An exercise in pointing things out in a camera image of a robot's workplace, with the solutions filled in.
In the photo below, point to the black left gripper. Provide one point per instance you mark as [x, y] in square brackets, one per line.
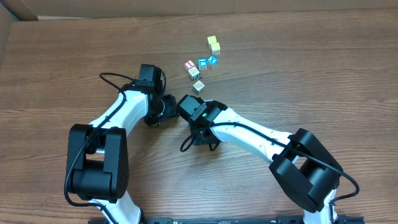
[170, 110]

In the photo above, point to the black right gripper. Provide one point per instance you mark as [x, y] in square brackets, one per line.
[199, 139]

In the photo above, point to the blue-sided picture block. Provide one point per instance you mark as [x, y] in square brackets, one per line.
[198, 87]

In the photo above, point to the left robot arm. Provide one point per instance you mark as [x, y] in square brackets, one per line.
[97, 168]

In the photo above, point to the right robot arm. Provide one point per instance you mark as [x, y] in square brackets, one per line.
[307, 173]

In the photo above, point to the green-sided picture block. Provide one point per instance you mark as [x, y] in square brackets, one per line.
[194, 73]

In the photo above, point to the red I letter block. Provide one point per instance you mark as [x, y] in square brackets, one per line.
[189, 64]

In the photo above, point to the blue G letter block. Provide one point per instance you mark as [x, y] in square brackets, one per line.
[202, 64]

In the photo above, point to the blue X letter block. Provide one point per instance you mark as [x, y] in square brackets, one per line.
[212, 61]

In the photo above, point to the yellow block near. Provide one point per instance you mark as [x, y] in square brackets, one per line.
[215, 48]

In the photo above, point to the yellow block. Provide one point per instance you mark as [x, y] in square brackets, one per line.
[215, 48]
[211, 39]

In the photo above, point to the yellow block far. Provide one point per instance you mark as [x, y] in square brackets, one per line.
[211, 39]

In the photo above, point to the cardboard box edge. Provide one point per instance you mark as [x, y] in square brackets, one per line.
[32, 9]

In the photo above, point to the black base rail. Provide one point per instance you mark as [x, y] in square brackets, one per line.
[278, 220]

